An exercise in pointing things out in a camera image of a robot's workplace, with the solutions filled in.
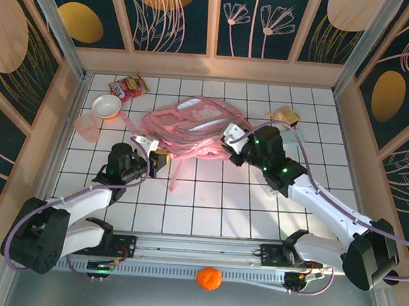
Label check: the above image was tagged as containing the black control board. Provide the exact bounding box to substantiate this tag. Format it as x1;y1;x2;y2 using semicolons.
85;259;117;282
283;269;325;298

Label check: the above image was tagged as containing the translucent pink plastic cup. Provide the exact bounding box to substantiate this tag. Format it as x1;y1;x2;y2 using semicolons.
72;112;102;144

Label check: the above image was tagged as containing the aluminium side rail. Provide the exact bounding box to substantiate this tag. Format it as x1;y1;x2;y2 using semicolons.
35;73;90;222

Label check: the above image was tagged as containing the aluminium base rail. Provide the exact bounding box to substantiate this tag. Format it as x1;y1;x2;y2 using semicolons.
5;217;386;281

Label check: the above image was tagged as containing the aluminium frame post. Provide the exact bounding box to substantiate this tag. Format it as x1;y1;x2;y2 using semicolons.
13;0;94;81
331;0;409;101

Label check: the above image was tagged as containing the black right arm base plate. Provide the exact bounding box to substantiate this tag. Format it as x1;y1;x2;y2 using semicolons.
259;242;325;273

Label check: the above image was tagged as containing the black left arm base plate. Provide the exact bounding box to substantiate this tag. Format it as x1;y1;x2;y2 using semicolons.
109;234;138;260

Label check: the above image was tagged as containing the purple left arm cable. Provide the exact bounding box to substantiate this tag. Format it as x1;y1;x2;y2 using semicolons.
0;126;153;283

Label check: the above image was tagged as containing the pink school backpack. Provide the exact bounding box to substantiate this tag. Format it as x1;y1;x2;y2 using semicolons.
112;88;256;199

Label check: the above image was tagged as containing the grey slotted cable duct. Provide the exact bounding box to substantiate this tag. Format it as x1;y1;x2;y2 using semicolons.
53;254;288;291

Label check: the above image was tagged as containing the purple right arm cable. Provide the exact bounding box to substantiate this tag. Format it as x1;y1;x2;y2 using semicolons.
220;118;409;305

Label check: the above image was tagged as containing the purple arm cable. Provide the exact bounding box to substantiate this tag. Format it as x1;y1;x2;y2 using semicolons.
0;126;153;283
220;118;409;305

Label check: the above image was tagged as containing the white bowl with orange outside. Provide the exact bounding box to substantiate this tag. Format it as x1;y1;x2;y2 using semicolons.
90;93;123;122

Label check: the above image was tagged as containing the red and yellow snack bag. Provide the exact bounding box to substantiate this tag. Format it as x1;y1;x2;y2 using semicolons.
106;71;151;106

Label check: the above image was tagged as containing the orange ball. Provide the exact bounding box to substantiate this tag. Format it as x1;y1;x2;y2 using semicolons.
195;265;224;292

